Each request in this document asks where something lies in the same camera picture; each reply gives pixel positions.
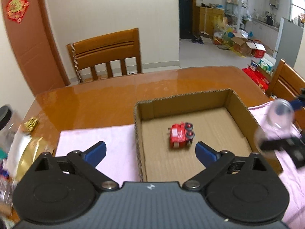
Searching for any pink cloth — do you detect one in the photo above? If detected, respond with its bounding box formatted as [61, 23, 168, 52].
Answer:
[54, 100, 305, 229]

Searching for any red gift box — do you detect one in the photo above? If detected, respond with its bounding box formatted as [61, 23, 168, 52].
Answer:
[242, 67, 271, 92]

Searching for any green tissue box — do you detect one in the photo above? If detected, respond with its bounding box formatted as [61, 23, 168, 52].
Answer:
[258, 58, 275, 75]

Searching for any dark blue door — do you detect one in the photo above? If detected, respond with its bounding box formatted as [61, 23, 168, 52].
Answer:
[178, 0, 197, 40]

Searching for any red toy train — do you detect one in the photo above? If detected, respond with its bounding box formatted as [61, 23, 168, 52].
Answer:
[167, 122, 196, 151]

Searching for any cardboard box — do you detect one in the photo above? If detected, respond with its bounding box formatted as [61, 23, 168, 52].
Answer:
[133, 88, 284, 183]

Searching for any small gold ornament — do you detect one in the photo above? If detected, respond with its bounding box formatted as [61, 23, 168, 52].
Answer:
[24, 117, 39, 132]

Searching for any clear plastic jar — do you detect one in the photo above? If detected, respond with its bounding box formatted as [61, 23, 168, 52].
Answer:
[254, 98, 295, 153]

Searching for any white plastic bag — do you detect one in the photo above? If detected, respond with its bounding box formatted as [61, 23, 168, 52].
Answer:
[5, 131, 32, 179]

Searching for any kitchen counter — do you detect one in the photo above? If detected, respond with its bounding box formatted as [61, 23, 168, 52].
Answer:
[245, 17, 280, 44]

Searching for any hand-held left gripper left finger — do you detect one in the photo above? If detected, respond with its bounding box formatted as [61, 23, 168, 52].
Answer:
[33, 141, 120, 192]

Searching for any grey refrigerator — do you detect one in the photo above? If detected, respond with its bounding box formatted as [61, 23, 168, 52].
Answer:
[274, 17, 305, 72]

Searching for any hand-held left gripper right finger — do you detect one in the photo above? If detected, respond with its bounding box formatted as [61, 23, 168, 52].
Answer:
[182, 141, 271, 192]

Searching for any red door decoration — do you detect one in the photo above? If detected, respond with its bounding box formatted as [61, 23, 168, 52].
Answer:
[5, 0, 30, 24]

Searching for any wooden chair with slatted back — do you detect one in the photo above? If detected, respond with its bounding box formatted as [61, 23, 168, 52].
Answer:
[66, 28, 143, 84]

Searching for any gold foil packet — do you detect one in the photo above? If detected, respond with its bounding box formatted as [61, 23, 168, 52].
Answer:
[12, 136, 56, 184]

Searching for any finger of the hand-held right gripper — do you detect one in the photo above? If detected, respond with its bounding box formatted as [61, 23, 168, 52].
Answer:
[289, 88, 305, 112]
[258, 136, 305, 170]

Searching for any pile of yellow plastic bags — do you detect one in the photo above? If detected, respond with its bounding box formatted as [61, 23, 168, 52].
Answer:
[213, 16, 237, 46]

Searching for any clear jar with black lid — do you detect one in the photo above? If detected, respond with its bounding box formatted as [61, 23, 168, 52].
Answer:
[0, 104, 24, 153]

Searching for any brown wooden door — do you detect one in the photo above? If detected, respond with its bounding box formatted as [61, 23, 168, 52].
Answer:
[0, 0, 71, 98]

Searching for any brown cardboard carton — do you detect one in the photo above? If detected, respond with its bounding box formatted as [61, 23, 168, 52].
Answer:
[231, 36, 256, 57]

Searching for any wooden cabinet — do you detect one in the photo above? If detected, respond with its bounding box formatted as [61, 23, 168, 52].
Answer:
[195, 6, 226, 39]

